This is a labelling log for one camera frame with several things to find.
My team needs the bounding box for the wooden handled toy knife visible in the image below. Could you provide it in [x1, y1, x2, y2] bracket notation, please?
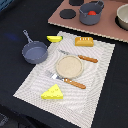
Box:
[58, 49, 98, 63]

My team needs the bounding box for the grey toy cooking pot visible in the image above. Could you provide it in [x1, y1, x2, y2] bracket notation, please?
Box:
[79, 0, 104, 25]

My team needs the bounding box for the round wooden plate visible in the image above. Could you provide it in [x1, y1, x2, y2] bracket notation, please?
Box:
[56, 55, 83, 79]

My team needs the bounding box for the pink toy stove top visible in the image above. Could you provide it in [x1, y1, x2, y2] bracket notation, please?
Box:
[48, 0, 128, 42]

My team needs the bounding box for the yellow toy banana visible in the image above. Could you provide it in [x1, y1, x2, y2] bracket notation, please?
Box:
[47, 36, 63, 42]

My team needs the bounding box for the white woven placemat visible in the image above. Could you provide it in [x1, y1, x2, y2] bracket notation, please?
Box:
[14, 31, 115, 128]

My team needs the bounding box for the orange toy bread loaf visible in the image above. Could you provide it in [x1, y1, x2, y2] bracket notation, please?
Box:
[75, 37, 94, 47]

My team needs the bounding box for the cream bowl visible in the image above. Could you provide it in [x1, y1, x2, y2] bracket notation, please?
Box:
[117, 4, 128, 30]

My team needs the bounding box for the red toy tomato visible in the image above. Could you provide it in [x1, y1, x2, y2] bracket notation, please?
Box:
[88, 11, 96, 16]

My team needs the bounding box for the small grey frying pan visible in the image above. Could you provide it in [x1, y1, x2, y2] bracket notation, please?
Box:
[22, 30, 48, 64]

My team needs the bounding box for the wooden handled toy fork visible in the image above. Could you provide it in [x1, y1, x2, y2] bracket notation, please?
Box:
[45, 70, 86, 89]

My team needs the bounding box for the yellow toy cheese wedge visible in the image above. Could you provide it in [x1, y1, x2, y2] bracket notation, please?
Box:
[41, 84, 63, 99]

